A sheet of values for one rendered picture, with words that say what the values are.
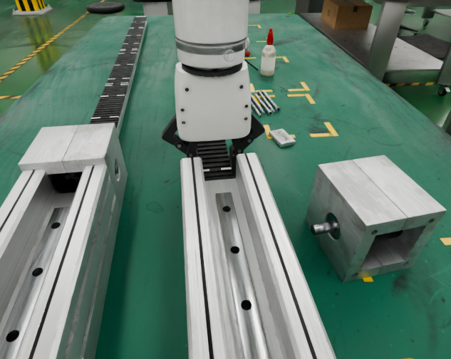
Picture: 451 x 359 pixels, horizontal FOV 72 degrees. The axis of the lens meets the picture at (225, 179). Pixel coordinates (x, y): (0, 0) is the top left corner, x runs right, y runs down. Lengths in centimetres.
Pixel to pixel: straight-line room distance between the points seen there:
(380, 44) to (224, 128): 243
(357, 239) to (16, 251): 33
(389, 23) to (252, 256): 254
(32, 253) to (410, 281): 42
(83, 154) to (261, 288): 27
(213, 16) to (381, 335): 36
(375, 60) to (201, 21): 252
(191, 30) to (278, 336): 30
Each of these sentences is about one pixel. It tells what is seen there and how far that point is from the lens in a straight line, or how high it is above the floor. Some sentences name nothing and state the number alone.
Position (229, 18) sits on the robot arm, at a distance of 36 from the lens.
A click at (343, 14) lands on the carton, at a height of 38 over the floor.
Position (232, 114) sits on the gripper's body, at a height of 90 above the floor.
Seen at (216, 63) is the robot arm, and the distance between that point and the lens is 36.
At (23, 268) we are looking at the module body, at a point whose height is 83.
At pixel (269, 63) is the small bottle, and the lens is 88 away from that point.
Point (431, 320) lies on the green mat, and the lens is 41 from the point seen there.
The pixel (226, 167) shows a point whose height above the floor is 80.
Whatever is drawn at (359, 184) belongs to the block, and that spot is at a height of 87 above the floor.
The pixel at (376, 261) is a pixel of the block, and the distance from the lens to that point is 40.
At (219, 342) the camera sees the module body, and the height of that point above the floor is 86.
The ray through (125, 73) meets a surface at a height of 81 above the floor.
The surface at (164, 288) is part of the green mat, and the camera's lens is 37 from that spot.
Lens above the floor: 109
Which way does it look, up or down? 39 degrees down
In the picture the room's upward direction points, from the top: straight up
